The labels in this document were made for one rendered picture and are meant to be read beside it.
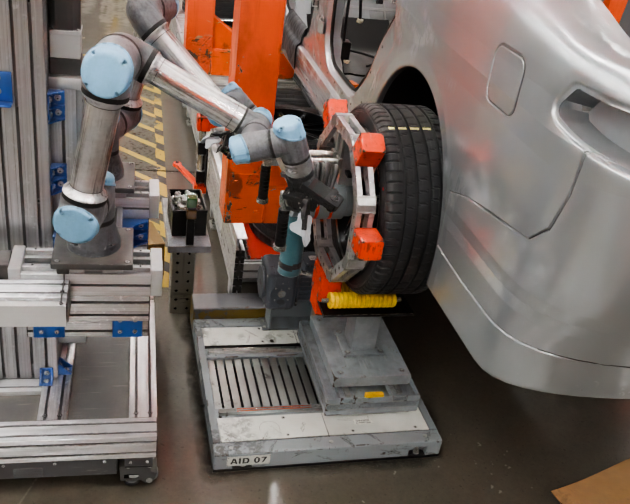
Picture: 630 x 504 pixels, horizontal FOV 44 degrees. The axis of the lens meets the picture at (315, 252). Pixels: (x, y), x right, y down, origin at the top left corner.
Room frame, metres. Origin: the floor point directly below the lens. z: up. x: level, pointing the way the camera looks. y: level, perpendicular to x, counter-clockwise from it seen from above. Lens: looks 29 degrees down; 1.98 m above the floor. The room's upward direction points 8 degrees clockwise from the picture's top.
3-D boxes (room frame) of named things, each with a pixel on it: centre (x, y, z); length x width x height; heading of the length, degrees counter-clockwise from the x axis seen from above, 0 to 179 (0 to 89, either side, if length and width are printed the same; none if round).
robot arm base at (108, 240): (1.94, 0.64, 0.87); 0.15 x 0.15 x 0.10
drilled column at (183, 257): (2.88, 0.56, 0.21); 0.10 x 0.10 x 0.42; 17
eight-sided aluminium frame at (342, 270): (2.43, -0.06, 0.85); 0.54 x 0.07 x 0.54; 17
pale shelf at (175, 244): (2.85, 0.55, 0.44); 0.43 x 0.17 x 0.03; 17
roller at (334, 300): (2.35, -0.19, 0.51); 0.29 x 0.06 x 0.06; 107
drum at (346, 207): (2.41, 0.01, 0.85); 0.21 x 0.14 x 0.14; 107
